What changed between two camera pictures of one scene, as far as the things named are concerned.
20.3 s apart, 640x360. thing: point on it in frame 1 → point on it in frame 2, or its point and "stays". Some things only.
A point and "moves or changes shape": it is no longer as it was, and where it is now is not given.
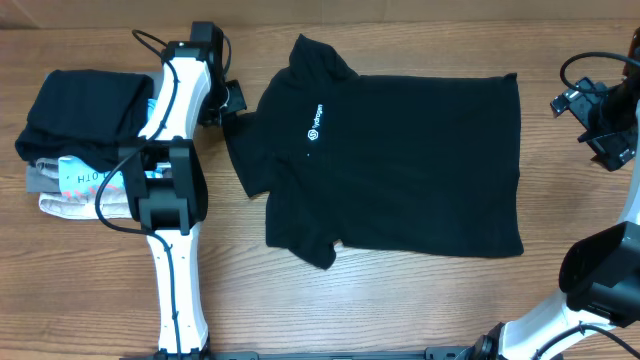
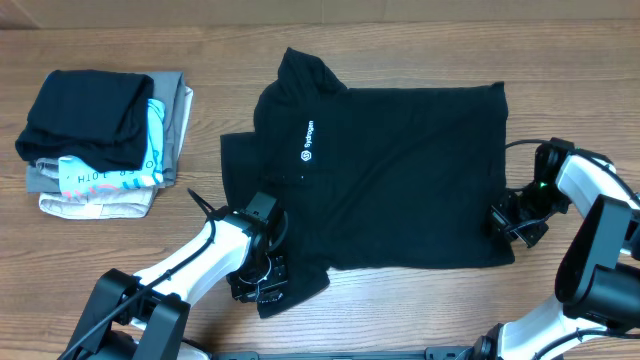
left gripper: [237, 100] → [243, 288]
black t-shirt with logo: [406, 167] moves or changes shape
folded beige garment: [114, 203] stays
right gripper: [618, 149] → [510, 229]
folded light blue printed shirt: [82, 176] stays
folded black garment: [86, 117] stays
